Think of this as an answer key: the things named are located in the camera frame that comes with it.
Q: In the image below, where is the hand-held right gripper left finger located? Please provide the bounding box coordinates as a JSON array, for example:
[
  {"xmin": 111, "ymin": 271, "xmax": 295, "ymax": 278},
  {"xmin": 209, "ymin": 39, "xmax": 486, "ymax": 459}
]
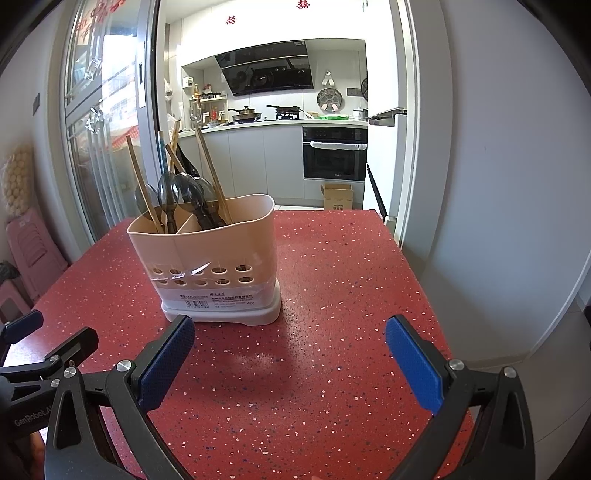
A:
[{"xmin": 44, "ymin": 315, "xmax": 197, "ymax": 480}]

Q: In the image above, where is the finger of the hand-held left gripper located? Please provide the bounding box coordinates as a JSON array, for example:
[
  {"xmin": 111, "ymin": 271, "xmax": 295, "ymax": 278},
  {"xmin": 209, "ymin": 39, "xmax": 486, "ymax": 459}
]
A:
[
  {"xmin": 0, "ymin": 310, "xmax": 44, "ymax": 344},
  {"xmin": 0, "ymin": 327, "xmax": 99, "ymax": 382}
]

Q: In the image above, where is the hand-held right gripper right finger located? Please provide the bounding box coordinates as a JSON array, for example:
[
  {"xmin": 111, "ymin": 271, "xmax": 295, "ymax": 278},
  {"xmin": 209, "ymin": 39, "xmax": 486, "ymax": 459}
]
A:
[{"xmin": 385, "ymin": 315, "xmax": 536, "ymax": 480}]

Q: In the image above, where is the beige plastic utensil holder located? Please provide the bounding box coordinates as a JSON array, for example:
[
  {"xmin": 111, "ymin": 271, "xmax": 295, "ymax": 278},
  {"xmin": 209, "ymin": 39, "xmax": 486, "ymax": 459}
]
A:
[{"xmin": 127, "ymin": 194, "xmax": 282, "ymax": 326}]

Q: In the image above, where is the plain bamboo chopstick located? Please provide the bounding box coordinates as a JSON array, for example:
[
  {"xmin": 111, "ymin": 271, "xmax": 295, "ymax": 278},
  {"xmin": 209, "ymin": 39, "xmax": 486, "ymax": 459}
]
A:
[
  {"xmin": 165, "ymin": 144, "xmax": 190, "ymax": 178},
  {"xmin": 126, "ymin": 135, "xmax": 165, "ymax": 234},
  {"xmin": 194, "ymin": 127, "xmax": 233, "ymax": 224}
]

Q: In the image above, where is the small pink plastic stool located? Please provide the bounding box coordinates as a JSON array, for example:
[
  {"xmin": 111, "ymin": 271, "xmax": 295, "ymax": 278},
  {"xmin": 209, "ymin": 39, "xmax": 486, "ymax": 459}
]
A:
[{"xmin": 0, "ymin": 279, "xmax": 33, "ymax": 324}]

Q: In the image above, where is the stack of pink plastic stools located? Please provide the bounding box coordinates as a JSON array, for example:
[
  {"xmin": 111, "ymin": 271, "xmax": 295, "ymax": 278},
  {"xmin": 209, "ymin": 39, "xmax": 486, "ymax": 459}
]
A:
[{"xmin": 6, "ymin": 208, "xmax": 69, "ymax": 296}]

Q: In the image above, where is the bag of pale balls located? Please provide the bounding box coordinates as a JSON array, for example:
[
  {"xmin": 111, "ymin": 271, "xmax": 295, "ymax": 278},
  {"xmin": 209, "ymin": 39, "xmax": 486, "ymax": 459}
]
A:
[{"xmin": 0, "ymin": 145, "xmax": 35, "ymax": 217}]

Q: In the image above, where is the cardboard box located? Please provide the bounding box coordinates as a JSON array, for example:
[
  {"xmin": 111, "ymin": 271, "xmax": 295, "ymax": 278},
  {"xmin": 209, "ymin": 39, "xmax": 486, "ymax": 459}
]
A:
[{"xmin": 322, "ymin": 183, "xmax": 354, "ymax": 210}]

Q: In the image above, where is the black built-in oven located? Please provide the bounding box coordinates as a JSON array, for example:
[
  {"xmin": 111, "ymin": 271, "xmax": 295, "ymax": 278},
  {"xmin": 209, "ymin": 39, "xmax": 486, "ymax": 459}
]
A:
[{"xmin": 302, "ymin": 126, "xmax": 369, "ymax": 181}]

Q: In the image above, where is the white kitchen cabinet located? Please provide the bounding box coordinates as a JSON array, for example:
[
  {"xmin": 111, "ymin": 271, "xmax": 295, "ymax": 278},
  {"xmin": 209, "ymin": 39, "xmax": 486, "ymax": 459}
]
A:
[{"xmin": 178, "ymin": 121, "xmax": 370, "ymax": 207}]

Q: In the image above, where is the sliding glass door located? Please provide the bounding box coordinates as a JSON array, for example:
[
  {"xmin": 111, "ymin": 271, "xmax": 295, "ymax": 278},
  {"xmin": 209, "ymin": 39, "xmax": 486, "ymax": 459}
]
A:
[{"xmin": 60, "ymin": 0, "xmax": 160, "ymax": 241}]

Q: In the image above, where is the condiment bottle rack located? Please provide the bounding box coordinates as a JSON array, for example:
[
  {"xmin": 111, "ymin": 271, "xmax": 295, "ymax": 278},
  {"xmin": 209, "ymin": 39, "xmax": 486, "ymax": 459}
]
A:
[{"xmin": 189, "ymin": 83, "xmax": 229, "ymax": 127}]

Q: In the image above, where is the cooking pot with lid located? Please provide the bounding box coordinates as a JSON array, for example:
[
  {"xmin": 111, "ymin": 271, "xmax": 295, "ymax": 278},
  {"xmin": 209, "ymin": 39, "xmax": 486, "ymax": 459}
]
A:
[{"xmin": 228, "ymin": 105, "xmax": 262, "ymax": 123}]

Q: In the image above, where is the round metal steamer rack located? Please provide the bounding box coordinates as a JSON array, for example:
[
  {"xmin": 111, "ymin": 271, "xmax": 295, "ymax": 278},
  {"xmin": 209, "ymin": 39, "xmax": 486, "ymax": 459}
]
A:
[{"xmin": 317, "ymin": 88, "xmax": 345, "ymax": 114}]

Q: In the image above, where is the black range hood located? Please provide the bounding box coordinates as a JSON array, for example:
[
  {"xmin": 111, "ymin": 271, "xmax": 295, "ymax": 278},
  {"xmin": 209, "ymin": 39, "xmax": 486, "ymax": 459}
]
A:
[{"xmin": 215, "ymin": 41, "xmax": 315, "ymax": 97}]

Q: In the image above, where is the white towel on oven handle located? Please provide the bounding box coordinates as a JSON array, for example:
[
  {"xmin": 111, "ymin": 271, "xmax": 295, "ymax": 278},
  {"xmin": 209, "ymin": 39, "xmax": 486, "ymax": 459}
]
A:
[{"xmin": 311, "ymin": 141, "xmax": 369, "ymax": 152}]

